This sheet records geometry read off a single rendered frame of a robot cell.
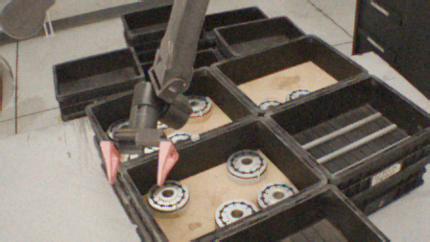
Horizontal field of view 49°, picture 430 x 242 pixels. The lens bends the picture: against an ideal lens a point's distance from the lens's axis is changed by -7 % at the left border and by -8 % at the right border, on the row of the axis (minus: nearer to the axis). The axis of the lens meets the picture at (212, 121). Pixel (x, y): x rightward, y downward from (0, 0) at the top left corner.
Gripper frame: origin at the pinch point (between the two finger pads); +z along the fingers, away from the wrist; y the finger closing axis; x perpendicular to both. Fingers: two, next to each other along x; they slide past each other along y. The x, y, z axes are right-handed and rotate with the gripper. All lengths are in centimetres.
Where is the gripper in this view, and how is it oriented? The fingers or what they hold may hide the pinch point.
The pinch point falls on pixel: (135, 180)
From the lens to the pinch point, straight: 96.2
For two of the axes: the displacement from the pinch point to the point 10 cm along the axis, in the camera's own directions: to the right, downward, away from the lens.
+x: -1.6, -4.4, -8.8
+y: -9.8, 0.0, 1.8
